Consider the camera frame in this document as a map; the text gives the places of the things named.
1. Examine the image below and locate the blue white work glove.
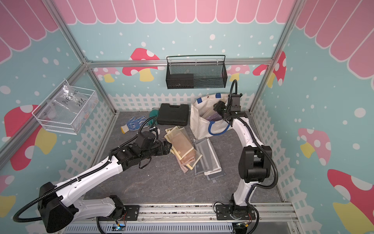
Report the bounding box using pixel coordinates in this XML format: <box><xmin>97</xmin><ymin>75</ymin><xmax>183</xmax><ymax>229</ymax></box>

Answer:
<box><xmin>121</xmin><ymin>116</ymin><xmax>147</xmax><ymax>134</ymax></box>

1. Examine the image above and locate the green rubber glove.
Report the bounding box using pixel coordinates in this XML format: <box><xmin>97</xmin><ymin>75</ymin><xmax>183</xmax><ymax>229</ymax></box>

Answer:
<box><xmin>148</xmin><ymin>108</ymin><xmax>159</xmax><ymax>127</ymax></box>

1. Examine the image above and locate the grey pouch under white pouch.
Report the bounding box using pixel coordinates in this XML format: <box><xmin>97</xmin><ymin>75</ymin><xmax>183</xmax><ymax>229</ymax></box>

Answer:
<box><xmin>206</xmin><ymin>171</ymin><xmax>226</xmax><ymax>183</ymax></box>

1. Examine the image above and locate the white grey mesh pouch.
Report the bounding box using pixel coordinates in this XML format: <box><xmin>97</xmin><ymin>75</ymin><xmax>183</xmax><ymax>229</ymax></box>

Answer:
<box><xmin>193</xmin><ymin>138</ymin><xmax>222</xmax><ymax>176</ymax></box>

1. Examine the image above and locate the purple mesh pouch upper left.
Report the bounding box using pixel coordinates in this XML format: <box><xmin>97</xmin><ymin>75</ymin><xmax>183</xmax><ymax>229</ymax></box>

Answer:
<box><xmin>206</xmin><ymin>112</ymin><xmax>222</xmax><ymax>121</ymax></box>

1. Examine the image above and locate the clear plastic labelled bag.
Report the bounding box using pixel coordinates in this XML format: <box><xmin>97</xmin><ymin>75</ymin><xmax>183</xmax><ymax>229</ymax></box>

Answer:
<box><xmin>44</xmin><ymin>82</ymin><xmax>88</xmax><ymax>123</ymax></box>

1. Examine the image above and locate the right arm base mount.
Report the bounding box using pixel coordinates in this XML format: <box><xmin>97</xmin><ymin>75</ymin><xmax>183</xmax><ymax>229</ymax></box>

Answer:
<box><xmin>213</xmin><ymin>204</ymin><xmax>256</xmax><ymax>220</ymax></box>

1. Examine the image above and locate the black plastic tool case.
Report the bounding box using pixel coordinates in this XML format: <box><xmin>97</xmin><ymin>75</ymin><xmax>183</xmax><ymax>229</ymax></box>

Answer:
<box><xmin>157</xmin><ymin>103</ymin><xmax>190</xmax><ymax>126</ymax></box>

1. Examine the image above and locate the yellow trimmed clear pouch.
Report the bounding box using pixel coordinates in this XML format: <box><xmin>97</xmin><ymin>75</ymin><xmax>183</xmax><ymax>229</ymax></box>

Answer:
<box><xmin>170</xmin><ymin>147</ymin><xmax>202</xmax><ymax>173</ymax></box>

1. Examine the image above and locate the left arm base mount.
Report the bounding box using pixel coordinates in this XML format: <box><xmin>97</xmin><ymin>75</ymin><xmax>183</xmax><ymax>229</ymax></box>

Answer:
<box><xmin>98</xmin><ymin>205</ymin><xmax>140</xmax><ymax>222</ymax></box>

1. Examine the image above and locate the pink brown mesh pouch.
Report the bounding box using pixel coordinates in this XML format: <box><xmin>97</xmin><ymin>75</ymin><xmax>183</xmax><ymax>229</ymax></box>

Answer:
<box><xmin>168</xmin><ymin>128</ymin><xmax>197</xmax><ymax>174</ymax></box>

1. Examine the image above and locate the beige mesh pouch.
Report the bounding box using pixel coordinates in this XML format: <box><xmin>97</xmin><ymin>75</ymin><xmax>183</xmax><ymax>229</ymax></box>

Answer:
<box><xmin>165</xmin><ymin>127</ymin><xmax>188</xmax><ymax>148</ymax></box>

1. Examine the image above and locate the white wire wall basket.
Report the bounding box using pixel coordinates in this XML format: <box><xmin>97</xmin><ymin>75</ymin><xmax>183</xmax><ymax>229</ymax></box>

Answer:
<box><xmin>32</xmin><ymin>81</ymin><xmax>99</xmax><ymax>135</ymax></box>

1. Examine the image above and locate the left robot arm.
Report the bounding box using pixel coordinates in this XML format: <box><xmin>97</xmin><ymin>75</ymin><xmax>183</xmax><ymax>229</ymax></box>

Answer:
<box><xmin>13</xmin><ymin>116</ymin><xmax>172</xmax><ymax>233</ymax></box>

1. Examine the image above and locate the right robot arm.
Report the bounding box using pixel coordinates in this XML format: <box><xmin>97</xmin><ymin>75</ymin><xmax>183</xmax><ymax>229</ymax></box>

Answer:
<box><xmin>213</xmin><ymin>80</ymin><xmax>279</xmax><ymax>226</ymax></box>

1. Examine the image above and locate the cream canvas tote bag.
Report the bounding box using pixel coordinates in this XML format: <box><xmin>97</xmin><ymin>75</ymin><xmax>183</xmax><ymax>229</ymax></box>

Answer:
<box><xmin>190</xmin><ymin>93</ymin><xmax>232</xmax><ymax>139</ymax></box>

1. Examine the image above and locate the black wire mesh basket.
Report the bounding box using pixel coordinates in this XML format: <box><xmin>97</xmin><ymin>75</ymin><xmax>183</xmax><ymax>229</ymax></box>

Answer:
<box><xmin>166</xmin><ymin>55</ymin><xmax>228</xmax><ymax>89</ymax></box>

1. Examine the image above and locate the black box in basket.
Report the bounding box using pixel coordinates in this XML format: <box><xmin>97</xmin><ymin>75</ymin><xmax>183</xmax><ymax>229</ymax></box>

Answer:
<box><xmin>166</xmin><ymin>74</ymin><xmax>194</xmax><ymax>89</ymax></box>

